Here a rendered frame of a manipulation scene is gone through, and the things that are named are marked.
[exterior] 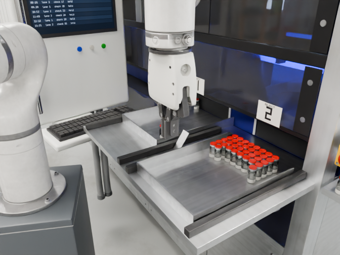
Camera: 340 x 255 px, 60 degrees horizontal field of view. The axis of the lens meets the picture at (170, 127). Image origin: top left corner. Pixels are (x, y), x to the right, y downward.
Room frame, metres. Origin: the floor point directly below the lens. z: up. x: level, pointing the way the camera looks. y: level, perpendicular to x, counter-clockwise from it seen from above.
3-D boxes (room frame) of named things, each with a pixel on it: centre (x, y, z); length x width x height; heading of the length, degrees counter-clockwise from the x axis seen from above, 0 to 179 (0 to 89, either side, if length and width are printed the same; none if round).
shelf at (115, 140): (0.86, -0.06, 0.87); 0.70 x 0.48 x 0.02; 33
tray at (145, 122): (1.04, -0.03, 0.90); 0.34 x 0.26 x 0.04; 123
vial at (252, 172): (0.66, -0.22, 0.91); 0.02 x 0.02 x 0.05
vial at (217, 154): (0.77, -0.14, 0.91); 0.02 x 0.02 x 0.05
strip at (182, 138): (0.81, 0.01, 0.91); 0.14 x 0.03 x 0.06; 123
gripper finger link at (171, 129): (0.52, -0.01, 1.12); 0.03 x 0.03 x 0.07; 34
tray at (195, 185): (0.69, -0.12, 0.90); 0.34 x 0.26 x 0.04; 123
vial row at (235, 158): (0.74, -0.19, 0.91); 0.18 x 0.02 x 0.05; 33
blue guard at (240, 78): (1.51, 0.17, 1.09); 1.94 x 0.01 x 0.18; 33
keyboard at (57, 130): (1.21, 0.33, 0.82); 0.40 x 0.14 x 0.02; 132
